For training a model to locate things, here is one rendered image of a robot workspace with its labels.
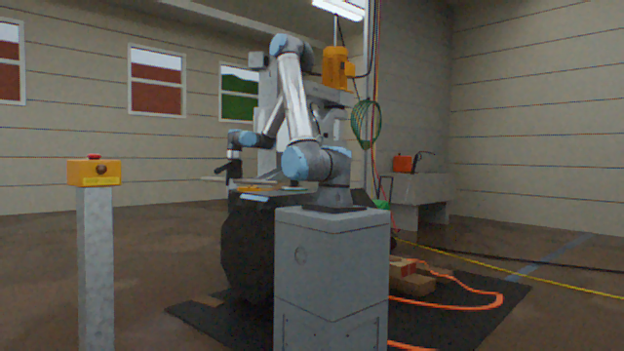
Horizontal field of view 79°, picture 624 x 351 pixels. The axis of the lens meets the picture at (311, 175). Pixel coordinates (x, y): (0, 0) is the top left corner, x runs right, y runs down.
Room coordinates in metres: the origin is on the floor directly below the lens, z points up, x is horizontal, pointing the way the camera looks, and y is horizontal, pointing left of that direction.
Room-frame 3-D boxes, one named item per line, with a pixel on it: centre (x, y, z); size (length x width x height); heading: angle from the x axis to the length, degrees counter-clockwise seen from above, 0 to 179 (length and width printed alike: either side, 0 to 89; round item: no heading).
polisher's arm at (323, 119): (3.35, -0.08, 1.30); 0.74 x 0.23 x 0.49; 149
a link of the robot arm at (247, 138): (2.16, 0.37, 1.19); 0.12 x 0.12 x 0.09; 38
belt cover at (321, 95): (3.33, -0.05, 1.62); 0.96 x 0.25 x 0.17; 149
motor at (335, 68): (3.58, -0.22, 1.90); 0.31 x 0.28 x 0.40; 59
